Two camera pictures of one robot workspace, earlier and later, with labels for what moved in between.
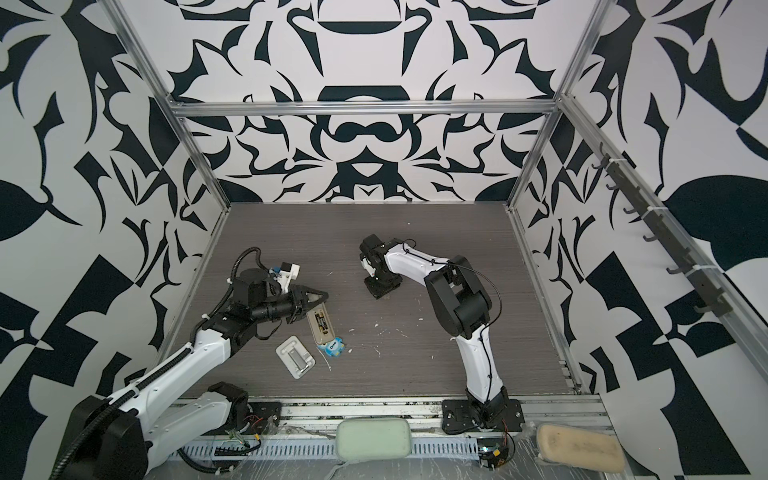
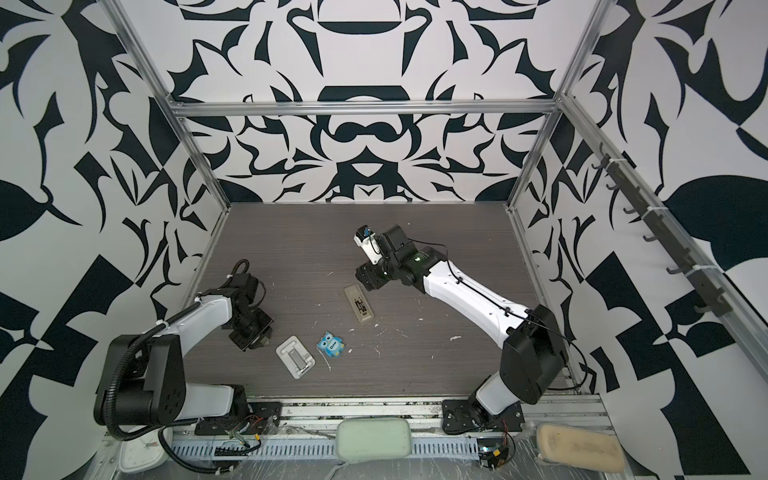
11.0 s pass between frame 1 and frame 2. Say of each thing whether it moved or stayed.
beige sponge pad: stayed
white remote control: moved
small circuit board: stayed
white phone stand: stayed
